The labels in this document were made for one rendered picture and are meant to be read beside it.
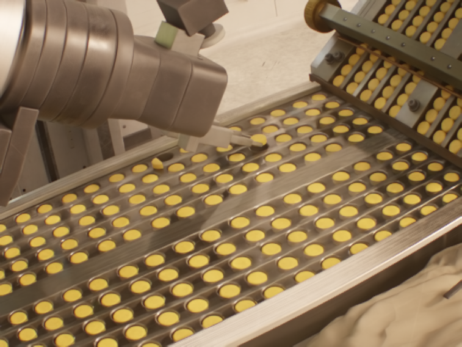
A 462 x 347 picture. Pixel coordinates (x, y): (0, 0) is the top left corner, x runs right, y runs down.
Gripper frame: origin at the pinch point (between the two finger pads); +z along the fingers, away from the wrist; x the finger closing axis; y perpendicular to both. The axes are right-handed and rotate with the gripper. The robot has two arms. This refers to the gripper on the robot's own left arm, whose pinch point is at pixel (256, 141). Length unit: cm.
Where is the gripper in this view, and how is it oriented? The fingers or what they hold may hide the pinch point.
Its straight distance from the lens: 55.8
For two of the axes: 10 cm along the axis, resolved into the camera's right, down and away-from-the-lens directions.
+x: -5.1, -4.0, 7.6
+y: 3.5, -9.1, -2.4
